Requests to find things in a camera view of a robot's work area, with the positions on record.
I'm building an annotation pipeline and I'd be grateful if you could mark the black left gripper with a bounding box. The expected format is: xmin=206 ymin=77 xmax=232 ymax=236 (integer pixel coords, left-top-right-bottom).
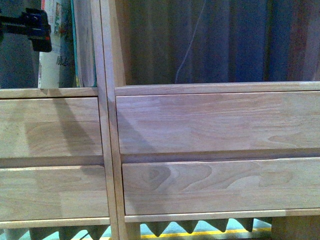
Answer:
xmin=0 ymin=8 xmax=52 ymax=53

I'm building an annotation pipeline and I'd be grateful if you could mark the white book with Chinese text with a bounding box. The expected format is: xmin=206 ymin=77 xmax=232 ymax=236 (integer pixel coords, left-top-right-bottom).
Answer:
xmin=38 ymin=0 xmax=75 ymax=89

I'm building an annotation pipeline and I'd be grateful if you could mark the left wooden shelf cabinet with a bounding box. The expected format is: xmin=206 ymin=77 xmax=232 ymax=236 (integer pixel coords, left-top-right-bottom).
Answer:
xmin=0 ymin=0 xmax=119 ymax=240

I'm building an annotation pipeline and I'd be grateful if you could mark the wooden shelf cabinet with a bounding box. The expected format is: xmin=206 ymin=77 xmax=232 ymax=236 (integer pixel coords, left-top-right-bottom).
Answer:
xmin=0 ymin=0 xmax=119 ymax=240
xmin=100 ymin=0 xmax=320 ymax=240

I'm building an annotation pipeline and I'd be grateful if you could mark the right wooden shelf cabinet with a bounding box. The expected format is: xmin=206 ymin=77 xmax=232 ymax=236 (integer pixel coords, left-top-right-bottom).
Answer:
xmin=100 ymin=0 xmax=320 ymax=240

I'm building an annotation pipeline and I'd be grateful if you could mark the green covered book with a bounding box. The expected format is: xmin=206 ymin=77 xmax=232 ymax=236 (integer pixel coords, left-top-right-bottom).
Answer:
xmin=71 ymin=0 xmax=97 ymax=88

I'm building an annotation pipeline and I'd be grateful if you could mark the left upper wooden drawer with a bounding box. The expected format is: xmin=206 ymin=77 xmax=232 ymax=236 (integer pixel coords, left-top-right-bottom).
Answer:
xmin=0 ymin=97 xmax=102 ymax=159

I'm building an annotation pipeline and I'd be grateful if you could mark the wooden drawer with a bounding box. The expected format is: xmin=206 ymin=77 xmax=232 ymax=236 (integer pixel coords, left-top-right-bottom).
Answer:
xmin=116 ymin=91 xmax=320 ymax=155
xmin=122 ymin=157 xmax=320 ymax=215
xmin=0 ymin=97 xmax=102 ymax=159
xmin=0 ymin=165 xmax=109 ymax=221

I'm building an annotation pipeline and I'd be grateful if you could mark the grey curtain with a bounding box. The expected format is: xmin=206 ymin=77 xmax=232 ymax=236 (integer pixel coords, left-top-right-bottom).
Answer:
xmin=0 ymin=0 xmax=320 ymax=89

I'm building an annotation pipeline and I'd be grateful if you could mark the left lower wooden drawer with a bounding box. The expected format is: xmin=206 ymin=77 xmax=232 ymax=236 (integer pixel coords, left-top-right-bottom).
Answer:
xmin=0 ymin=165 xmax=109 ymax=221

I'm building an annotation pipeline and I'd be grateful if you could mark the right upper wooden drawer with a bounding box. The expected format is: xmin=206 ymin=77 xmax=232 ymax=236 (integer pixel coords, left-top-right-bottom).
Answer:
xmin=116 ymin=91 xmax=320 ymax=155

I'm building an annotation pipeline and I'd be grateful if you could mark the grey acoustic foam panel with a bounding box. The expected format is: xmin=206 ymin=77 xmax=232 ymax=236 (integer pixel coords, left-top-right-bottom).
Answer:
xmin=0 ymin=218 xmax=272 ymax=240

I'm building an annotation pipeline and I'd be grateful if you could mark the right lower wooden drawer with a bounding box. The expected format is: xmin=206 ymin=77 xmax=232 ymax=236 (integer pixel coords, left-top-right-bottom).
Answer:
xmin=122 ymin=157 xmax=320 ymax=215

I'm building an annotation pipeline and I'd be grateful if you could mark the thin white cable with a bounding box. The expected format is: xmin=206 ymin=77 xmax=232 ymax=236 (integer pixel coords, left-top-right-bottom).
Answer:
xmin=174 ymin=0 xmax=208 ymax=84

